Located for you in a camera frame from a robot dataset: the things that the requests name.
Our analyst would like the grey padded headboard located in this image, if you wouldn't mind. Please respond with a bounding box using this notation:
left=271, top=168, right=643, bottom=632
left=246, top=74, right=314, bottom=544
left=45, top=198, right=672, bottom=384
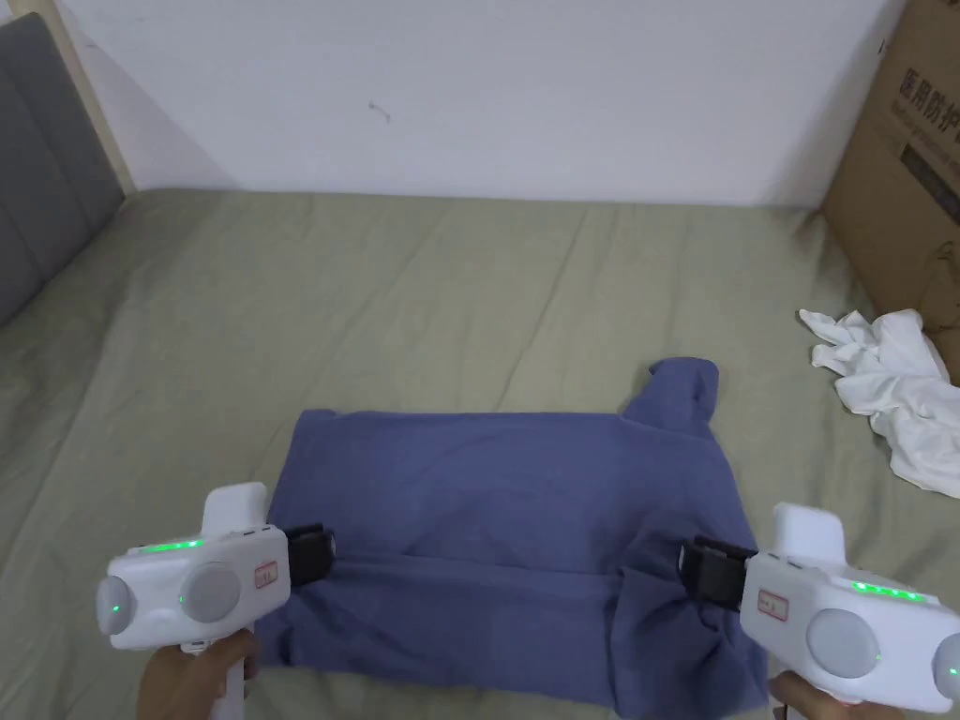
left=0, top=10, right=128, bottom=328

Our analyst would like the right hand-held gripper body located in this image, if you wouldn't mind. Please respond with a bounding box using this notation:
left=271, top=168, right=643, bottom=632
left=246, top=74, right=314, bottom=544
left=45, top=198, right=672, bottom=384
left=678, top=502, right=960, bottom=713

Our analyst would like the person's left hand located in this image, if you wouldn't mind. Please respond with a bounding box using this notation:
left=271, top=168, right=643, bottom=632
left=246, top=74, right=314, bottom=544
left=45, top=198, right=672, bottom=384
left=137, top=631, right=263, bottom=720

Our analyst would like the bed with pale green sheet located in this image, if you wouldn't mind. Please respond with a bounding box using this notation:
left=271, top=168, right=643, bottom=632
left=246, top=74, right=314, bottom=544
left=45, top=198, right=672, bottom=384
left=0, top=187, right=960, bottom=720

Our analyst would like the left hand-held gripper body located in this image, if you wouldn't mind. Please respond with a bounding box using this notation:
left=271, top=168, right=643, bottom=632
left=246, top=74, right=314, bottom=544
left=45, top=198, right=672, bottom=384
left=95, top=483, right=336, bottom=720

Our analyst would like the blue shirt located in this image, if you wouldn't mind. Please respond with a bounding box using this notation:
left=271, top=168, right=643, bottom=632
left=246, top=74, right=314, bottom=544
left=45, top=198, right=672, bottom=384
left=254, top=359, right=771, bottom=713

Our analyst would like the brown cardboard carton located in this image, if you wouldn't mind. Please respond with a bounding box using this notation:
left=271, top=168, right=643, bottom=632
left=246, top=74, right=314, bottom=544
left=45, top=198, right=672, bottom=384
left=823, top=0, right=960, bottom=385

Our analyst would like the person's right hand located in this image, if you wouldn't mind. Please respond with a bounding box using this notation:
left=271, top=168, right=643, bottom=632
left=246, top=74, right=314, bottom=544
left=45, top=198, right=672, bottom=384
left=768, top=672, right=871, bottom=720

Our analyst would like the white cloth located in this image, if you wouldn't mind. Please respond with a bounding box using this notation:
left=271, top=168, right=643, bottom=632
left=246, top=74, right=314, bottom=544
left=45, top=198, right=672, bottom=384
left=797, top=307, right=960, bottom=498

